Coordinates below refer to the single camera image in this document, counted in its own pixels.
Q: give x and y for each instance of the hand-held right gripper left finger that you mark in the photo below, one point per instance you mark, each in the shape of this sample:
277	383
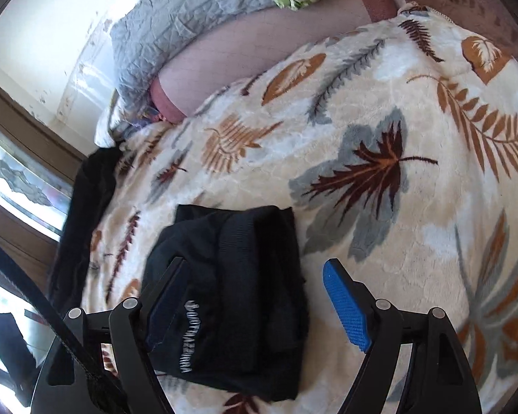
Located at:
169	299

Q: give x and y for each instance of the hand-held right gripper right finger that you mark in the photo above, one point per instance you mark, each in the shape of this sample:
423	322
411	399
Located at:
346	308

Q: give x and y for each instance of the black pants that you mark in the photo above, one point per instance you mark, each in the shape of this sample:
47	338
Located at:
246	284

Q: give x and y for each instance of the black garment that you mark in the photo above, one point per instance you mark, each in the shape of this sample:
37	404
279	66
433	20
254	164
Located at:
86	207

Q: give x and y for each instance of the purple printed cloth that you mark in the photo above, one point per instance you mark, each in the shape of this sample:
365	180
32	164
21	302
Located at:
149	114

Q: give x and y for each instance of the stained glass window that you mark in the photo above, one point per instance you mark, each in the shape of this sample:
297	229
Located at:
17	181

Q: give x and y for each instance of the leaf-printed fleece blanket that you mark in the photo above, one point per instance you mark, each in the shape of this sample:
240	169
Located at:
371	116

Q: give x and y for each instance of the grey quilted pillow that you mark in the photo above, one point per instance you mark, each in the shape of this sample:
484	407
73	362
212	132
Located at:
177	21

